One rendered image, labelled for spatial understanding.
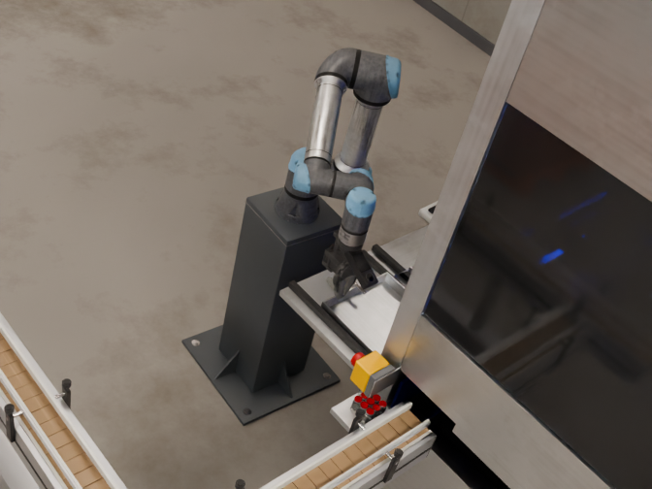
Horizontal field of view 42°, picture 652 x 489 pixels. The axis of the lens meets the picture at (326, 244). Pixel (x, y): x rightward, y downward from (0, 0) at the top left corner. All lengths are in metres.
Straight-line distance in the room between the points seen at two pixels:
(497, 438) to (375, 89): 1.06
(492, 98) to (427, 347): 0.65
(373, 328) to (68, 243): 1.80
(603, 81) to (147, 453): 2.13
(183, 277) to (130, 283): 0.23
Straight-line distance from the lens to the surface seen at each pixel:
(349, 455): 2.07
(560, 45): 1.60
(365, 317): 2.45
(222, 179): 4.28
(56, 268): 3.73
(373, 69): 2.49
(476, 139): 1.75
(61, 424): 2.04
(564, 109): 1.61
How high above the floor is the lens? 2.57
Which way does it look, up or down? 40 degrees down
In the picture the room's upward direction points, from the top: 15 degrees clockwise
